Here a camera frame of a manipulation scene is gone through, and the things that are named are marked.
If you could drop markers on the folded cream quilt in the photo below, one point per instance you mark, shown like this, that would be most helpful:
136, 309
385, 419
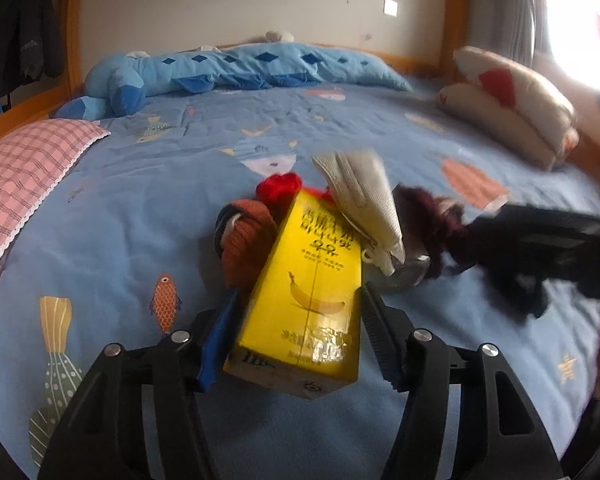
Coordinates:
510, 110

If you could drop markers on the blue fish print bedsheet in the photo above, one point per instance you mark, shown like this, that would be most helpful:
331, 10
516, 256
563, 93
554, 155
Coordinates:
130, 200

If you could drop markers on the red cloth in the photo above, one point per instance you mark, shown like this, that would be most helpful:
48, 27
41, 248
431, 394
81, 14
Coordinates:
280, 187

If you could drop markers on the grey curtain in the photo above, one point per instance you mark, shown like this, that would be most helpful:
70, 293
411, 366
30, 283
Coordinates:
505, 20

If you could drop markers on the white plush toy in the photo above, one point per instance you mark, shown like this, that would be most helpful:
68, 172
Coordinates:
277, 36

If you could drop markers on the dark maroon cloth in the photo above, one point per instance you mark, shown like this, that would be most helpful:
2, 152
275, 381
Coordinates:
430, 225

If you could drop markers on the white wall switch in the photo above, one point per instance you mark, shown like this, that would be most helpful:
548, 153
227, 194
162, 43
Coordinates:
391, 7

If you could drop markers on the dark jacket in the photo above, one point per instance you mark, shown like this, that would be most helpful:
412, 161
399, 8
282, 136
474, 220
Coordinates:
25, 35

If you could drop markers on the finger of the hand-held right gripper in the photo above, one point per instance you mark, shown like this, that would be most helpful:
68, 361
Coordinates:
545, 225
570, 270

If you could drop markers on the wooden bunk bed frame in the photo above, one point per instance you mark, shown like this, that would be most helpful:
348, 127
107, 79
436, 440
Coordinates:
75, 20

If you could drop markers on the orange knit sock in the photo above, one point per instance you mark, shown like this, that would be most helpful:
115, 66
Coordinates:
245, 240

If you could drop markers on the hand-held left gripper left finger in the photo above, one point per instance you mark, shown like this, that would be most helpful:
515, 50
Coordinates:
215, 345

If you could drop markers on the white knit sock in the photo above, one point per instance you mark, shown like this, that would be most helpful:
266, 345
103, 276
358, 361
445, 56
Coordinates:
365, 195

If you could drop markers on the long blue plush toy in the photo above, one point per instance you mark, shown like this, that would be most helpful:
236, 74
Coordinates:
280, 62

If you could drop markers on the pink plaid pillow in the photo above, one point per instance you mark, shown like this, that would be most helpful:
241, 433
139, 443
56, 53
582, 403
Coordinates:
20, 170

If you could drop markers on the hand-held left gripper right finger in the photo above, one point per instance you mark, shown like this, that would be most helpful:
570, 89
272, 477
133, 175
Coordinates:
375, 325

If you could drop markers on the yellow banana milk carton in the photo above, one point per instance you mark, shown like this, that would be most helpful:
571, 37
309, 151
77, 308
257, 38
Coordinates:
300, 285

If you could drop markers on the bright window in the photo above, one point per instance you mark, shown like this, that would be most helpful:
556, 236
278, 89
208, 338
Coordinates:
580, 25

